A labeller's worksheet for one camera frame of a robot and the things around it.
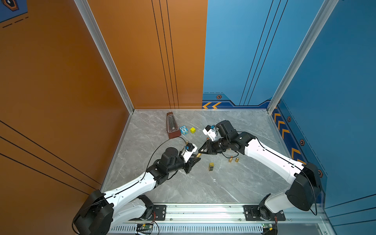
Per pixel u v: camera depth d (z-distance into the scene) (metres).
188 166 0.68
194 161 0.72
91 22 0.74
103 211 0.41
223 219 0.73
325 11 0.71
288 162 0.45
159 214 0.74
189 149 0.66
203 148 0.74
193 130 1.04
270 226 0.72
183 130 1.05
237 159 0.90
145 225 0.72
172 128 0.97
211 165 0.91
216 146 0.67
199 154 0.74
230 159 0.89
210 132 0.72
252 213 0.72
